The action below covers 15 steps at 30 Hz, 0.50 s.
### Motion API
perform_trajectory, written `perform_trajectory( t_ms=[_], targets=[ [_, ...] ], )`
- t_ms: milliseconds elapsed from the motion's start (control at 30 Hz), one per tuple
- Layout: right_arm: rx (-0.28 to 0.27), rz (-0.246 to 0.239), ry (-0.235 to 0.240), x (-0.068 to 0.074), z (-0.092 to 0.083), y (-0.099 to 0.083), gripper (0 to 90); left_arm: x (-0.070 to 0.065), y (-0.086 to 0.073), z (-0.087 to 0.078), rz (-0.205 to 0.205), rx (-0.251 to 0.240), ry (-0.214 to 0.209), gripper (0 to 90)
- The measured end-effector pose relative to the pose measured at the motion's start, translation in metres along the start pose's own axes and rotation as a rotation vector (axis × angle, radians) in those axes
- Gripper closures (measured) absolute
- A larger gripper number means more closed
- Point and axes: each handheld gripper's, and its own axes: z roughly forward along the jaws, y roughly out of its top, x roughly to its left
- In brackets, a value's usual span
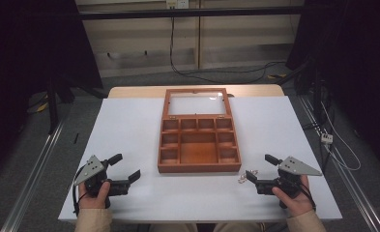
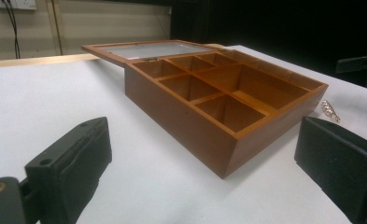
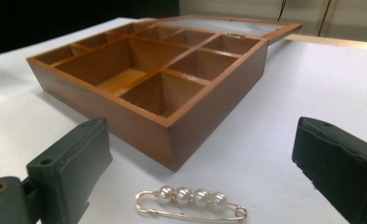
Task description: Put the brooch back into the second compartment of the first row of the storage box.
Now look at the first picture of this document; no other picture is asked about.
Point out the white wall socket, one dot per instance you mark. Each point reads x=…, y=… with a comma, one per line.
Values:
x=177, y=3

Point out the black horizontal bar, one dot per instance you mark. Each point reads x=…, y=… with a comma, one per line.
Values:
x=190, y=13

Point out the white power plug block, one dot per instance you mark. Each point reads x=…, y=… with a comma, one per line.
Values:
x=327, y=138

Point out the small black stick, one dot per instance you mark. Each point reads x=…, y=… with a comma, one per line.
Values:
x=76, y=138

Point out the black metal stand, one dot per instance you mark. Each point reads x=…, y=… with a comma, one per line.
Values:
x=52, y=106
x=318, y=96

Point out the yellow tape strip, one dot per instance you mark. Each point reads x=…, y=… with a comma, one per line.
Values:
x=276, y=76
x=42, y=108

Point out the person's left hand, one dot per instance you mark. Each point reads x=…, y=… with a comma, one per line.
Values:
x=92, y=201

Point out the brown wooden jewellery box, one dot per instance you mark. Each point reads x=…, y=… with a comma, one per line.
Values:
x=198, y=153

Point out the person's right hand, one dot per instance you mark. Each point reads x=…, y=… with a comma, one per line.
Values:
x=298, y=204

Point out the small shiny earring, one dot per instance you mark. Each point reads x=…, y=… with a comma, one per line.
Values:
x=255, y=171
x=241, y=179

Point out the dark curtain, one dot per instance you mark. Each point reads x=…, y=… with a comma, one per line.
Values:
x=358, y=64
x=23, y=64

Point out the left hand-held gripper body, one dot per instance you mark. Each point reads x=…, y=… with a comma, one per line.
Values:
x=89, y=169

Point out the aluminium floor rail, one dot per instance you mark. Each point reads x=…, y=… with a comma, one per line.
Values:
x=33, y=180
x=355, y=190

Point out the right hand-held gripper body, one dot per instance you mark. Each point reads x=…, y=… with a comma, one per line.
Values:
x=294, y=167

